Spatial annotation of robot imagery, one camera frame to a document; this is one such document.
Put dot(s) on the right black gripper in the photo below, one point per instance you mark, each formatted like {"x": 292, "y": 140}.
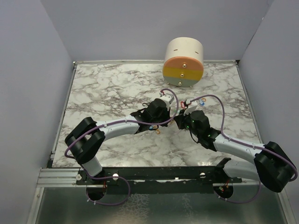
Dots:
{"x": 180, "y": 118}

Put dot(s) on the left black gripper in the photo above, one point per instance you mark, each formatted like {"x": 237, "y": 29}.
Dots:
{"x": 167, "y": 114}

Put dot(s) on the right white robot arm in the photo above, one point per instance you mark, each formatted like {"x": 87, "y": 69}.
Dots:
{"x": 266, "y": 163}

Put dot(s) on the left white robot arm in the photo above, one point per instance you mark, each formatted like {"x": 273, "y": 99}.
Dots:
{"x": 85, "y": 139}

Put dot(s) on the lower blue S carabiner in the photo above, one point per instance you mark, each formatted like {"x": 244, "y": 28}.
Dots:
{"x": 153, "y": 127}

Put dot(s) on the round three-drawer mini cabinet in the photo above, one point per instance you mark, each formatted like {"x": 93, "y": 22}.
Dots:
{"x": 183, "y": 63}

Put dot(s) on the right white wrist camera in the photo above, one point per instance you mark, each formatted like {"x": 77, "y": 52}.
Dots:
{"x": 190, "y": 106}

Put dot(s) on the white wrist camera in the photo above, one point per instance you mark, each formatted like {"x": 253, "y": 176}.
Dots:
{"x": 190, "y": 106}
{"x": 167, "y": 98}

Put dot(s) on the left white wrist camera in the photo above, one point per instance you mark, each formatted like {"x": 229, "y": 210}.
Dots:
{"x": 167, "y": 98}

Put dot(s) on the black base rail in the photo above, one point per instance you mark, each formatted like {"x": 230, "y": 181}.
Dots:
{"x": 157, "y": 180}

